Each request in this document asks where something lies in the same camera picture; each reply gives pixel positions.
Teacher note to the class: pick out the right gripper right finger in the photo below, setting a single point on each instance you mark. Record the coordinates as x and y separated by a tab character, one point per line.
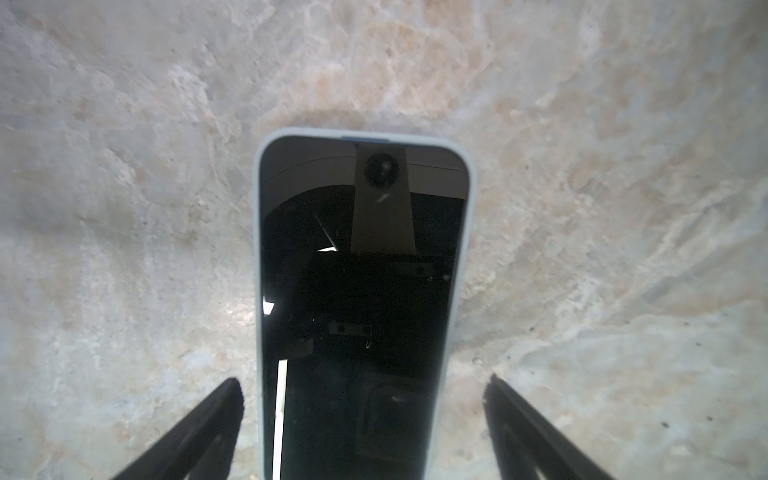
526	445

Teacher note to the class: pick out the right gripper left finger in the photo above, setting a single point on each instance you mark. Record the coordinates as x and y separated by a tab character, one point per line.
200	446

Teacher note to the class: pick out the blue-edged black phone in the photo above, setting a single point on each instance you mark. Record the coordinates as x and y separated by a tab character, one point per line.
360	312

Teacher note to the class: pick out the mint green phone case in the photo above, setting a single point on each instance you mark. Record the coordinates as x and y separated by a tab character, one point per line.
258	300

